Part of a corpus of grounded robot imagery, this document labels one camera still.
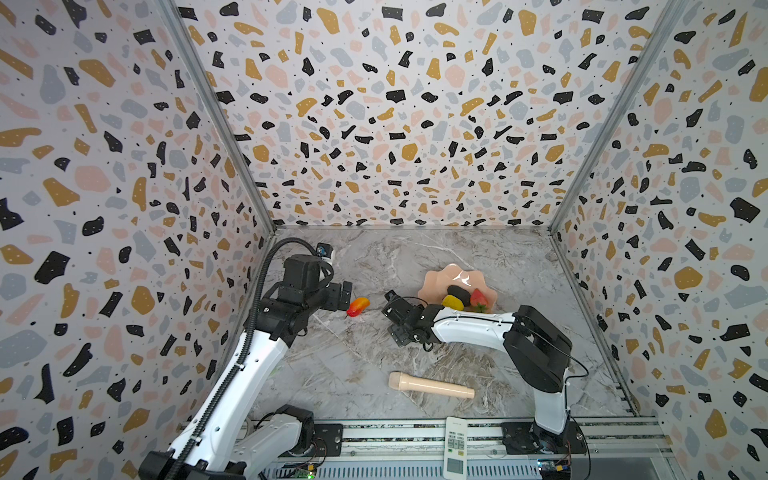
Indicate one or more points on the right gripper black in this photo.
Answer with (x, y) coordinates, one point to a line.
(399, 312)

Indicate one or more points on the pink scalloped fruit bowl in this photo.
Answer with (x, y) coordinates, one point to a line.
(436, 284)

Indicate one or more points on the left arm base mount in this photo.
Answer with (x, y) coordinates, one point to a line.
(325, 441)

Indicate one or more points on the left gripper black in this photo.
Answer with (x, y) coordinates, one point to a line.
(334, 301)

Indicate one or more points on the white remote control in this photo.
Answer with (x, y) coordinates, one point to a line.
(455, 449)

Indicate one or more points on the red yellow fake mango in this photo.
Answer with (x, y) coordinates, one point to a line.
(453, 302)

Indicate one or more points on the red orange fake mango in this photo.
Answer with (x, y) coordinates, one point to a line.
(357, 307)

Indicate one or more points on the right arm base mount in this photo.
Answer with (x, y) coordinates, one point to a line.
(529, 439)

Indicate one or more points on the dark fake avocado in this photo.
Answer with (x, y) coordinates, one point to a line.
(460, 294)

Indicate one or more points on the aluminium front rail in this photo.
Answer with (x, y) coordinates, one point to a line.
(618, 448)

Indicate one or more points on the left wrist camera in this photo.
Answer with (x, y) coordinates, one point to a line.
(325, 251)

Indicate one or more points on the red fake strawberry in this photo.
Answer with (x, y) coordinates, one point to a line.
(479, 302)

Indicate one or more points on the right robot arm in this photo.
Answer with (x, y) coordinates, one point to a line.
(539, 350)

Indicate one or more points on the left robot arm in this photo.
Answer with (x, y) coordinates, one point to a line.
(212, 446)

